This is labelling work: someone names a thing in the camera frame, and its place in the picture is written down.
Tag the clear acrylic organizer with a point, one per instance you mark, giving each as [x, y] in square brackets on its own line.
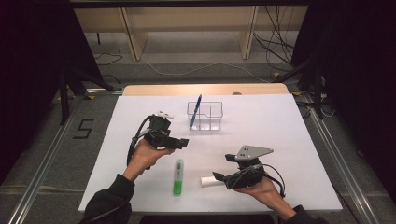
[214, 121]

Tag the black tripod stand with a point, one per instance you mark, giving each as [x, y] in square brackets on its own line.
[64, 99]

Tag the blue pen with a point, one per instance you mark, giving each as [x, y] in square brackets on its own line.
[195, 113]

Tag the black metal stand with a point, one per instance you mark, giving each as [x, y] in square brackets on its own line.
[317, 93]

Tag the green highlighter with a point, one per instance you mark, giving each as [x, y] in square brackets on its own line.
[178, 177]

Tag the light wooden table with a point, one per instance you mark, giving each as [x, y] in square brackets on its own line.
[186, 89]

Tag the long aluminium floor rail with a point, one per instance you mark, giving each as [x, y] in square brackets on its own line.
[342, 174]
[40, 174]

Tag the dark curtain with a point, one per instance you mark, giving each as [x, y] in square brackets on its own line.
[358, 62]
[25, 62]

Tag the short aluminium rail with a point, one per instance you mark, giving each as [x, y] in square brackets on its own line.
[102, 91]

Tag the light wooden desk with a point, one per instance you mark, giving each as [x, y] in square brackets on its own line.
[186, 18]

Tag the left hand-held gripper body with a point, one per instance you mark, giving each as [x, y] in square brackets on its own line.
[158, 133]

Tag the person's right hand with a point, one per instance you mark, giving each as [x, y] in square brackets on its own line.
[267, 193]

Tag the white eraser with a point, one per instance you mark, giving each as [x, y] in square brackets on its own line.
[207, 181]

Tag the white table cover sheet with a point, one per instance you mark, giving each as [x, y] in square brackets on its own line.
[280, 124]

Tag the person's left hand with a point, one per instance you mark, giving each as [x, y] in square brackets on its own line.
[144, 158]

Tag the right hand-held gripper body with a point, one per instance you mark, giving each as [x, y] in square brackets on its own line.
[246, 177]

